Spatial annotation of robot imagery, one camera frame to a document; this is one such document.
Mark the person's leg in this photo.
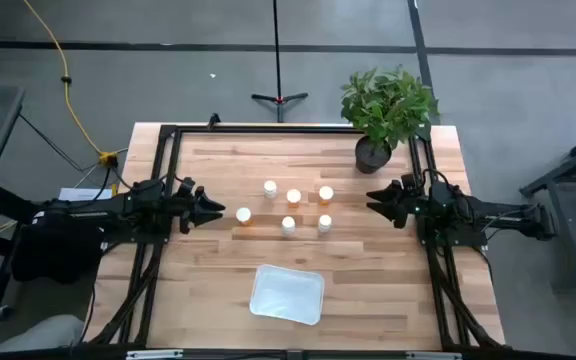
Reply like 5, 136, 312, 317
0, 314, 85, 355

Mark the black plant pot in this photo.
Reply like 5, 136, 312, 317
354, 134, 393, 175

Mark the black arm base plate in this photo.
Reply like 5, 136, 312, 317
102, 219, 172, 246
416, 214, 489, 249

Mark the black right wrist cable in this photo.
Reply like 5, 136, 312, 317
420, 167, 464, 201

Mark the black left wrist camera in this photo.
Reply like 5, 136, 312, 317
176, 176, 197, 199

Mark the green leafy plant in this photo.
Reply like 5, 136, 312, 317
340, 65, 440, 151

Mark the white plastic basket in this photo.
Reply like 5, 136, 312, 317
248, 263, 326, 327

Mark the black tripod stand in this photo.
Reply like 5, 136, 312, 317
250, 0, 310, 124

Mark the yellow extension cable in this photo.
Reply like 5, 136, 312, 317
21, 0, 119, 169

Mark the silver bracket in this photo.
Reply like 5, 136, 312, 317
125, 349, 184, 360
405, 351, 463, 360

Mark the white paper sheet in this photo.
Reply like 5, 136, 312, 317
58, 187, 115, 203

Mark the black bag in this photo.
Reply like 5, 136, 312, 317
11, 219, 105, 285

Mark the black aluminium frame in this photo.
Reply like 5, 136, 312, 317
87, 123, 507, 351

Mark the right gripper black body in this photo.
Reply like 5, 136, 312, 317
400, 183, 428, 230

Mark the black metal cart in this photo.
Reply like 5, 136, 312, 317
519, 125, 576, 294

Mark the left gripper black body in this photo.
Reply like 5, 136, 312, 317
169, 186, 206, 235

